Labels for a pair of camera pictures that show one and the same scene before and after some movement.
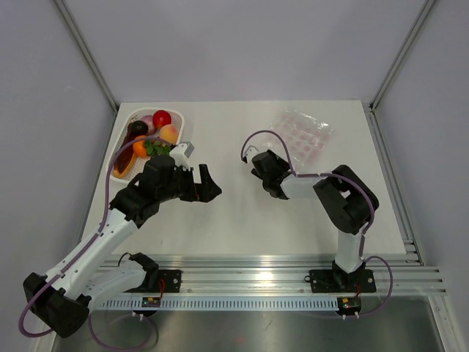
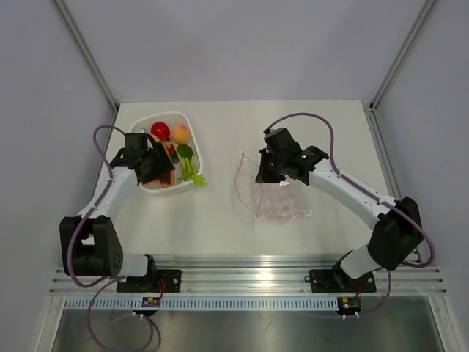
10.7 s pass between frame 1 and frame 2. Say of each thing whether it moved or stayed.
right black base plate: stayed
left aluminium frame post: stayed
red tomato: moved
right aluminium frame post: stayed
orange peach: moved
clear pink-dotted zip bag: moved
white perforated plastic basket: moved
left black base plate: stayed
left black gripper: moved
